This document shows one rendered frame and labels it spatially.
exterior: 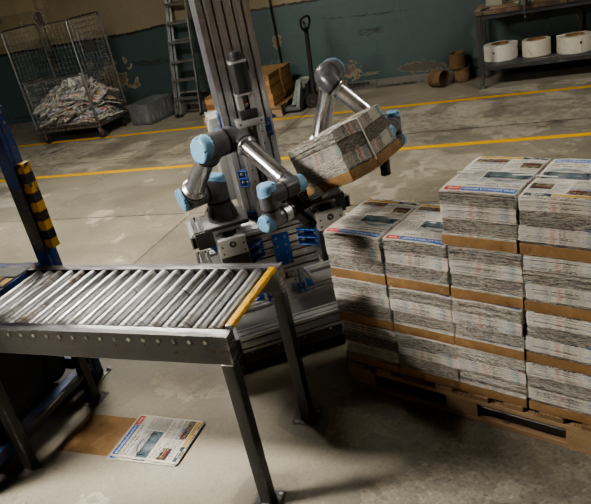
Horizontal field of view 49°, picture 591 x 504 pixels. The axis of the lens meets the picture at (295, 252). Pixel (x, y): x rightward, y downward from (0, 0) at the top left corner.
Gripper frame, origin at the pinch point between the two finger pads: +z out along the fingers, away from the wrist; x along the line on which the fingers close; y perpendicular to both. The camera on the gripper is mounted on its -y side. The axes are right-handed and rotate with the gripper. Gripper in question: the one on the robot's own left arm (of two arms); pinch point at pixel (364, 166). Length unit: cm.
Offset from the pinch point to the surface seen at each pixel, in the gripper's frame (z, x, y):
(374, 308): 38, 1, -55
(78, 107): -284, -670, 211
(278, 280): 70, -10, -22
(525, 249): 37, 78, -44
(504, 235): 36, 73, -37
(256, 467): 117, -16, -78
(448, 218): 37, 55, -25
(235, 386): 117, -1, -42
